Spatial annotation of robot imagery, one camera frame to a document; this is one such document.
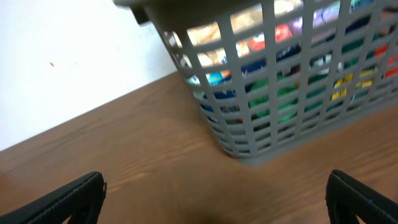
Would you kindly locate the green Nescafe coffee bag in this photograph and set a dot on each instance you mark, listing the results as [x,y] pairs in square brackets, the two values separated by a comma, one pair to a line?
[325,86]

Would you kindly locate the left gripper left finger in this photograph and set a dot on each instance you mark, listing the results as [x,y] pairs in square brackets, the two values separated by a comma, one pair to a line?
[79,201]

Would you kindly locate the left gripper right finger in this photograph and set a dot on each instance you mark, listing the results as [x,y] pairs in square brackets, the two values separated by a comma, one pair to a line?
[349,200]

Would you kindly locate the Kleenex tissue multipack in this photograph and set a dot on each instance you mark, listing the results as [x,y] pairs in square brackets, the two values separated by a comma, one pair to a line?
[256,43]

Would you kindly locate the grey plastic basket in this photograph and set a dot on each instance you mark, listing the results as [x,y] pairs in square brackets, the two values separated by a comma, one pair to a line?
[225,106]

